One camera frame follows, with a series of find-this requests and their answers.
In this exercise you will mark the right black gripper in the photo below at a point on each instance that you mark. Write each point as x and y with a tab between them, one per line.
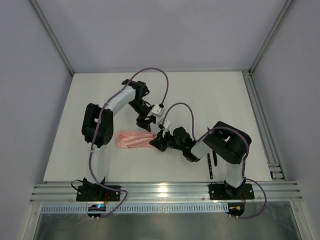
163	139

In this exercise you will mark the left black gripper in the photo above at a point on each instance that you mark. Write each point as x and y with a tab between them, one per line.
144	119

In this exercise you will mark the pink cloth napkin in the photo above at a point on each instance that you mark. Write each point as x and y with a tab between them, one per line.
133	139

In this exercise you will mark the black handled fork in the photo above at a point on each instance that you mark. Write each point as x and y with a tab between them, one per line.
210	166

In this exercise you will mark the black handled knife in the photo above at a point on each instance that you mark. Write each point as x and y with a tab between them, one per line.
213	156

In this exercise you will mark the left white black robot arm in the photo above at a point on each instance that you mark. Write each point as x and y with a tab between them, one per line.
98	125

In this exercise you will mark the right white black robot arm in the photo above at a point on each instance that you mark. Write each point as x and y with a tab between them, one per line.
228	142

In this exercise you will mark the left black controller board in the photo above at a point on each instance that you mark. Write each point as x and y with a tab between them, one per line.
95	211

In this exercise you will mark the black controller board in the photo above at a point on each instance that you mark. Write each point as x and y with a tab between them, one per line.
235	209
95	211

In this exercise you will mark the right black controller board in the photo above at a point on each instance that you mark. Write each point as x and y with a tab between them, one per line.
235	209

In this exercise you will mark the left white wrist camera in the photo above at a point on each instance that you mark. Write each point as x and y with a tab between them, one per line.
156	111

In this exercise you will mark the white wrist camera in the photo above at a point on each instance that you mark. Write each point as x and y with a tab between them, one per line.
164	126
156	111

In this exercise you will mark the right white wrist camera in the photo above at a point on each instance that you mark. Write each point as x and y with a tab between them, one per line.
164	126

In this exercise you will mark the aluminium front rail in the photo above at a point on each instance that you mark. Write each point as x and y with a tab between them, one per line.
161	192

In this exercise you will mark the slotted grey cable duct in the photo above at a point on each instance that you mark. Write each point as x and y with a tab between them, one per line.
139	208

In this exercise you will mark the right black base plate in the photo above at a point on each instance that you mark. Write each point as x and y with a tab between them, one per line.
217	192

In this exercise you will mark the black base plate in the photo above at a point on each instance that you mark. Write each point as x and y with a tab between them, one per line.
111	193
217	192

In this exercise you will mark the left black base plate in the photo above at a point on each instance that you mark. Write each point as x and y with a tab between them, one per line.
111	193

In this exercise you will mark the right aluminium side rail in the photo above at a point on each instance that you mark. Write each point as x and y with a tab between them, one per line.
269	146

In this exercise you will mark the left aluminium corner post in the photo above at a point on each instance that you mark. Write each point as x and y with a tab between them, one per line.
50	33

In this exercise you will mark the aluminium corner post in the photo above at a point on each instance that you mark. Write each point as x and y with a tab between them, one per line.
272	33
50	33

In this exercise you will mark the right aluminium corner post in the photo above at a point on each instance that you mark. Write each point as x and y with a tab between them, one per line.
272	33

